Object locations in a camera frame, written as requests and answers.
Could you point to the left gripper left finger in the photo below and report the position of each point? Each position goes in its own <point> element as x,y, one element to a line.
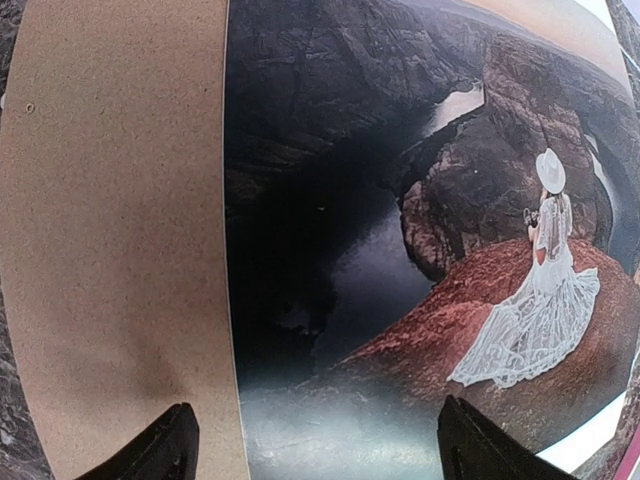
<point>168,448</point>

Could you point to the brown cardboard backing board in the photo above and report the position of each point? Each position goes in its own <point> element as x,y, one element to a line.
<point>112,244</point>

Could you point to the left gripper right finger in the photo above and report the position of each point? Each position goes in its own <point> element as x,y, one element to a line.
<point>472,447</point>

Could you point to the pink wooden picture frame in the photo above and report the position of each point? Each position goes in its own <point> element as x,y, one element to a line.
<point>629,464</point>

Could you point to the photo print white border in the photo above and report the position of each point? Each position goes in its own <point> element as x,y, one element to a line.
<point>424,199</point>

